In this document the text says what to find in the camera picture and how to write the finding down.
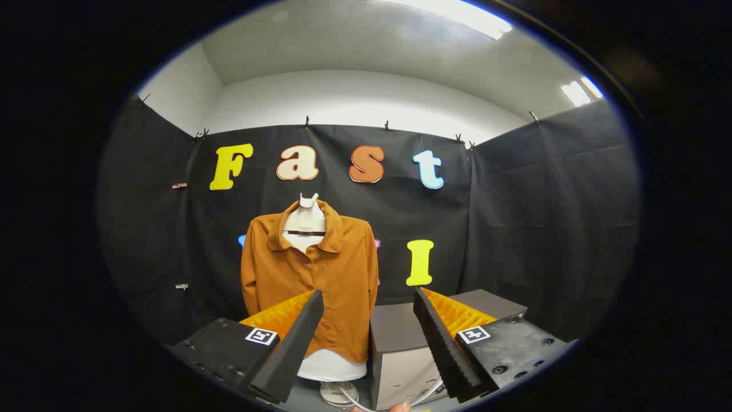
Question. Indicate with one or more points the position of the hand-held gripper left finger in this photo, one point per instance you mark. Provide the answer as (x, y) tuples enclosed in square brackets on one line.
[(297, 337)]

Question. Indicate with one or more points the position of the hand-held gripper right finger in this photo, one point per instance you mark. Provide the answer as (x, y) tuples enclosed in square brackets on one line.
[(443, 343)]

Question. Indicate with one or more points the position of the brown button shirt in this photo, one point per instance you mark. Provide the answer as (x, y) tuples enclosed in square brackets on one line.
[(337, 274)]

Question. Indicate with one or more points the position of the white mannequin clothes stand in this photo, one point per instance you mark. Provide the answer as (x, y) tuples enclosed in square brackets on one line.
[(306, 220)]

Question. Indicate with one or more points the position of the grey cabinet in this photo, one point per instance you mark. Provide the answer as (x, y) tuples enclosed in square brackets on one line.
[(394, 332)]

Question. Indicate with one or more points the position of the black backdrop cloth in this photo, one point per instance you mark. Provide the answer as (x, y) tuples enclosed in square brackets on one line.
[(514, 229)]

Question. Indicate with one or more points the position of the small ceiling light panel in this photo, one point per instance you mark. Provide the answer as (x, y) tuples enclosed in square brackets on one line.
[(577, 91)]

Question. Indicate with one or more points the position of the long ceiling light panel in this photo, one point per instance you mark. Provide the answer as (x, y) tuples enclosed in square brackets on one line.
[(457, 14)]

